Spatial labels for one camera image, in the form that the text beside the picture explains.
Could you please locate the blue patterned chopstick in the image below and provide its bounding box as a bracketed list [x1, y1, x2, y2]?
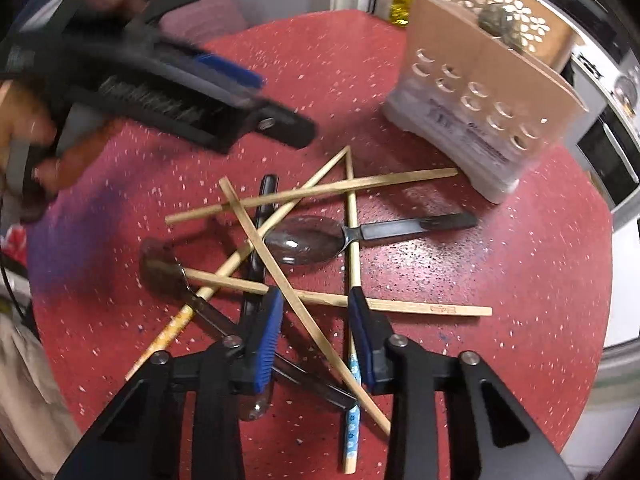
[342, 146, 362, 476]

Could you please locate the black handle spoon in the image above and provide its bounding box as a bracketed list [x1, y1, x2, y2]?
[264, 211, 478, 266]

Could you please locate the dark brown spoon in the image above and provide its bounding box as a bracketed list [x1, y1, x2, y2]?
[139, 238, 356, 420]

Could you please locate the long bamboo chopstick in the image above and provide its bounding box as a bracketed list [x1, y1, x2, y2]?
[165, 168, 458, 226]

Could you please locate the printed bamboo chopstick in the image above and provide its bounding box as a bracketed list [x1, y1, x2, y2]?
[183, 268, 492, 318]

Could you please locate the thin bamboo chopstick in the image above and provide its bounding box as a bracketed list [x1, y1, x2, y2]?
[125, 146, 352, 379]

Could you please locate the steel spoon grey handle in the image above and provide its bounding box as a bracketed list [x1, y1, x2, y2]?
[239, 174, 278, 422]

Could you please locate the person left hand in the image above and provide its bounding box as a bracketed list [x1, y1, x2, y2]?
[1, 80, 125, 195]

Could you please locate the black chair back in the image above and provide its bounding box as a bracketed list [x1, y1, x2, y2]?
[140, 0, 198, 24]

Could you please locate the yellow bag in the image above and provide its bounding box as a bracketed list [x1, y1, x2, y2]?
[388, 0, 412, 27]

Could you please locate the beige utensil holder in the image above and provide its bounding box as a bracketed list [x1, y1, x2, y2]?
[383, 0, 588, 204]

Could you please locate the black built-in oven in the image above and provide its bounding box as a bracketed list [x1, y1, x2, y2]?
[565, 51, 639, 231]

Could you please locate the beige flower pattern cart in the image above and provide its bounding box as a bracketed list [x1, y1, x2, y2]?
[446, 0, 585, 72]

